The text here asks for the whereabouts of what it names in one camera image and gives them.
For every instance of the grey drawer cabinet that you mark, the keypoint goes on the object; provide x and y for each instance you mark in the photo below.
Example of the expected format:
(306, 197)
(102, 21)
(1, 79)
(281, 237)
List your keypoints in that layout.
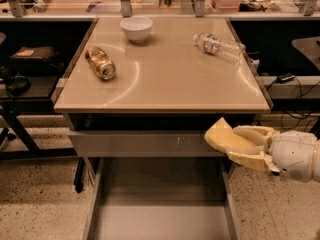
(162, 84)

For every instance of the crushed gold soda can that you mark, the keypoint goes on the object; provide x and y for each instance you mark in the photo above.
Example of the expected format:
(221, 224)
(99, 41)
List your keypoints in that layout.
(100, 63)

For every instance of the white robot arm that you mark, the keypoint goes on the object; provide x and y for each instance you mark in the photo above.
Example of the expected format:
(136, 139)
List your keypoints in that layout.
(316, 157)

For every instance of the grey open bottom drawer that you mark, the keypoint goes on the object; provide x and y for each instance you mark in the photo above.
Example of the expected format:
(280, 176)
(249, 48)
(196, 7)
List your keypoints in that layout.
(162, 199)

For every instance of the black bag on shelf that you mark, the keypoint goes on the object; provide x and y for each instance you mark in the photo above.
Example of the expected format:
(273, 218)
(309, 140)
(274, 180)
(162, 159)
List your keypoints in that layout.
(43, 54)

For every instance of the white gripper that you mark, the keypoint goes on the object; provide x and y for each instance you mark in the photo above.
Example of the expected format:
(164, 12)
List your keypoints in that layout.
(292, 153)

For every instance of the yellow sponge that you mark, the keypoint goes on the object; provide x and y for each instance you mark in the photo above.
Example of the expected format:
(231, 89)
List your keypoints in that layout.
(221, 137)

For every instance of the black table frame left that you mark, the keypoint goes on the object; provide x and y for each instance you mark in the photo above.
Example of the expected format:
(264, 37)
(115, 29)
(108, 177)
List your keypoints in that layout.
(10, 109)

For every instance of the clear plastic water bottle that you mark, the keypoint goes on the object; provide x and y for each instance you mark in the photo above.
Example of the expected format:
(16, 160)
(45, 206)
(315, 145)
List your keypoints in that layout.
(213, 45)

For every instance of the white ceramic bowl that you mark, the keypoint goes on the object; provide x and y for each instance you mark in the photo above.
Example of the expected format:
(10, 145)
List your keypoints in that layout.
(137, 29)

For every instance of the grey middle drawer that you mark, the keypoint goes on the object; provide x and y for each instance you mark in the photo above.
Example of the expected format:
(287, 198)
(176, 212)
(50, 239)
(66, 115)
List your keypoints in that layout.
(141, 143)

